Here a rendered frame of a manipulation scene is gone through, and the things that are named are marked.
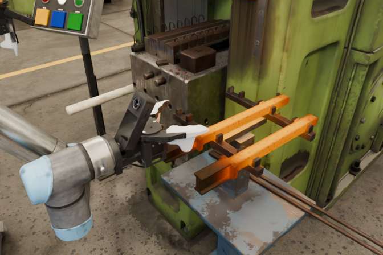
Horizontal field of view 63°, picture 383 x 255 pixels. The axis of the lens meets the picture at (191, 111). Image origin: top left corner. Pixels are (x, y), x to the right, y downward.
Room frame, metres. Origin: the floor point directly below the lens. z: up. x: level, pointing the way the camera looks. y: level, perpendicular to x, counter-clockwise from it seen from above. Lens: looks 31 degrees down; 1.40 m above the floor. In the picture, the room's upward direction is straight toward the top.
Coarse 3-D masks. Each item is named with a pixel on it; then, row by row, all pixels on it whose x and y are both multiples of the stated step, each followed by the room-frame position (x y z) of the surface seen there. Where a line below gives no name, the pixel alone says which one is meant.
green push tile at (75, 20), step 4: (72, 16) 1.44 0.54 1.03; (76, 16) 1.44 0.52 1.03; (80, 16) 1.43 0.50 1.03; (68, 20) 1.44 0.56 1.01; (72, 20) 1.43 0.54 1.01; (76, 20) 1.43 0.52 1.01; (80, 20) 1.42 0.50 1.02; (68, 24) 1.43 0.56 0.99; (72, 24) 1.42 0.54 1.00; (76, 24) 1.42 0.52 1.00; (80, 24) 1.41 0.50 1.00; (68, 28) 1.42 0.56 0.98; (72, 28) 1.41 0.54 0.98; (76, 28) 1.41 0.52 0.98; (80, 28) 1.40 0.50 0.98
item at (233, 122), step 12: (276, 96) 0.83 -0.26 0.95; (252, 108) 0.76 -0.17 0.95; (264, 108) 0.76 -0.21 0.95; (276, 108) 0.79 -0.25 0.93; (228, 120) 0.69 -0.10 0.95; (240, 120) 0.69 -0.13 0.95; (252, 120) 0.73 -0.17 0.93; (216, 132) 0.64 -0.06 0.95; (228, 132) 0.67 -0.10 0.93; (168, 144) 0.59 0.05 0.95; (168, 156) 0.57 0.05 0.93; (180, 156) 0.57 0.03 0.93
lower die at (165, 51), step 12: (192, 24) 1.48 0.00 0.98; (204, 24) 1.44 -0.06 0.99; (228, 24) 1.42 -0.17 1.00; (144, 36) 1.30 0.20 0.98; (156, 36) 1.27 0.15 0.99; (180, 36) 1.24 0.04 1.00; (204, 36) 1.26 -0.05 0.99; (216, 36) 1.31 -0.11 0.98; (156, 48) 1.23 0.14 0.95; (168, 48) 1.17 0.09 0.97; (216, 48) 1.31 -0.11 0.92; (168, 60) 1.18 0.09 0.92
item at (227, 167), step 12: (300, 120) 0.69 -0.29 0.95; (312, 120) 0.69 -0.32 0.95; (276, 132) 0.64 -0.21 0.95; (288, 132) 0.64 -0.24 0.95; (300, 132) 0.66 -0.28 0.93; (264, 144) 0.59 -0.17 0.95; (276, 144) 0.60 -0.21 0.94; (240, 156) 0.55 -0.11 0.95; (252, 156) 0.55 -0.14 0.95; (204, 168) 0.49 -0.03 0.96; (216, 168) 0.49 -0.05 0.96; (228, 168) 0.51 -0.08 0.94; (240, 168) 0.53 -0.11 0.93; (204, 180) 0.47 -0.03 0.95; (216, 180) 0.49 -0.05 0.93; (204, 192) 0.46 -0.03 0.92
